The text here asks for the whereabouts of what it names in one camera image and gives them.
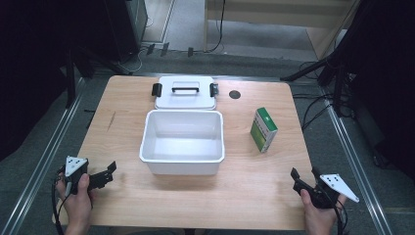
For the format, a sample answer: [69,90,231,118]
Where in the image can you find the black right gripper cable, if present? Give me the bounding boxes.
[332,198,349,235]

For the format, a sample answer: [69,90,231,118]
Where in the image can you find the white floor cable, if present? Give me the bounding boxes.
[116,16,155,74]

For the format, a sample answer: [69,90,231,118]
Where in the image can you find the white lid with black handle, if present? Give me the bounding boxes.
[151,75,220,112]

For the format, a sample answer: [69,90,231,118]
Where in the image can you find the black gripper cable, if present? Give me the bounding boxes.
[51,174,70,235]
[332,198,349,235]

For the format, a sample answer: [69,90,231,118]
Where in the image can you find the black computer tower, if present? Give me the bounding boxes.
[104,0,149,64]

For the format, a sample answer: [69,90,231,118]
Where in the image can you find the black tripod stand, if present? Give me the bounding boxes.
[279,48,355,118]
[58,42,131,110]

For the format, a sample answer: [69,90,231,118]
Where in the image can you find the person's right hand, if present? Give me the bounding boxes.
[300,188,347,235]

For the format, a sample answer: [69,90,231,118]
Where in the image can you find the metal floor rail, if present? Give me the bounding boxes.
[0,76,87,235]
[317,86,394,235]

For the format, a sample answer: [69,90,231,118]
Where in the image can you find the black floor cables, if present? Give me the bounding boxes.
[292,60,356,131]

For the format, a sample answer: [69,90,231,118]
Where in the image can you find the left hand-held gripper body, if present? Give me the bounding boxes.
[58,156,96,197]

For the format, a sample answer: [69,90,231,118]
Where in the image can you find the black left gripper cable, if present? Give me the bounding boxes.
[51,174,70,235]

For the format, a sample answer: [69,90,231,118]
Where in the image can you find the green and white carton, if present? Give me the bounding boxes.
[250,107,279,154]

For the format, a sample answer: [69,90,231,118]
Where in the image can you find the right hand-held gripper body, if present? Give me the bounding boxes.
[309,173,360,210]

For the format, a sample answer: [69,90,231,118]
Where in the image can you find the white plastic storage box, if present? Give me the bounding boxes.
[139,109,226,176]

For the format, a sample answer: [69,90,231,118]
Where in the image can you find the person's left hand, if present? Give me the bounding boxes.
[55,172,95,235]

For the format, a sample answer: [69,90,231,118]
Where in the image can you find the light wooden cabinet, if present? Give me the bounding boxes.
[203,0,361,61]

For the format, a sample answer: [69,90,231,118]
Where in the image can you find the black hanging cable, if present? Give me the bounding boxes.
[205,0,227,54]

